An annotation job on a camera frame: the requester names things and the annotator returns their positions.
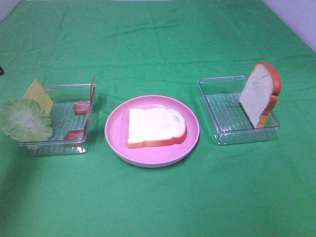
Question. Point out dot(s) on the clear plastic container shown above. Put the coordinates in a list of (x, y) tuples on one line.
[(226, 117), (63, 119)]

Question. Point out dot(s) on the green lettuce leaf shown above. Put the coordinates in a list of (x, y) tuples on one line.
[(25, 121)]

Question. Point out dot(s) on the bacon strip front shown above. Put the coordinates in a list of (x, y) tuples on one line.
[(78, 134)]

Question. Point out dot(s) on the toast bread slice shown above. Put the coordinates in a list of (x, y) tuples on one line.
[(155, 127), (260, 93)]

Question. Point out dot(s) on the yellow cheese slice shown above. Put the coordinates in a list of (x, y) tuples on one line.
[(39, 94)]

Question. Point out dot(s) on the pink round plate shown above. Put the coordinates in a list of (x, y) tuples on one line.
[(116, 133)]

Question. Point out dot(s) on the bacon strip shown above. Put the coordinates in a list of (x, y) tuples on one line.
[(83, 107), (78, 134)]

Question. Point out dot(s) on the green tablecloth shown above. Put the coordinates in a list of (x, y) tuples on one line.
[(134, 48)]

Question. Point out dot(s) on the clear right plastic container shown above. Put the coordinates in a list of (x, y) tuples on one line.
[(226, 117)]

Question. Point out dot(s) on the clear left plastic container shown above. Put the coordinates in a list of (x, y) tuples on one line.
[(63, 119)]

